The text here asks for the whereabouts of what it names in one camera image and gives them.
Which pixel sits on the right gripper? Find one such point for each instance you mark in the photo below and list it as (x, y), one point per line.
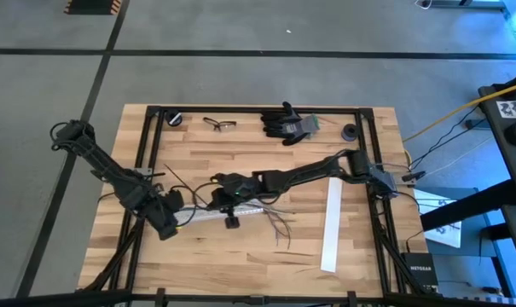
(240, 187)

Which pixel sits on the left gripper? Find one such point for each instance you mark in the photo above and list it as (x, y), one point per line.
(159, 209)

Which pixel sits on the white duct cover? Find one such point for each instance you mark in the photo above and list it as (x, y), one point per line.
(332, 226)

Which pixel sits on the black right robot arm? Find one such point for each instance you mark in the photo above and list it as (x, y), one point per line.
(317, 170)

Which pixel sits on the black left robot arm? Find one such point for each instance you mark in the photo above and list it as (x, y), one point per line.
(112, 175)

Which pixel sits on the clear safety glasses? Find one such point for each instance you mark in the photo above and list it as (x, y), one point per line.
(210, 122)

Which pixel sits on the black grey work glove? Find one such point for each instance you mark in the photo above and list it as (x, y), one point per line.
(298, 125)
(293, 140)

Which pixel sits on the white printed paper sheet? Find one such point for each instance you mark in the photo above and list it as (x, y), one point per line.
(447, 236)

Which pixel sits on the black orange striped mat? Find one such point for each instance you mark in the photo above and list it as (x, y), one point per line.
(91, 5)

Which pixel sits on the white printed label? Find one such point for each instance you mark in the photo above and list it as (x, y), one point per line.
(513, 109)

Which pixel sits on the black aluminium table frame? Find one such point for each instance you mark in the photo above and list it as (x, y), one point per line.
(257, 109)

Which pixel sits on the black Netgear network switch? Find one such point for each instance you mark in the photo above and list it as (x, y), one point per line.
(419, 270)

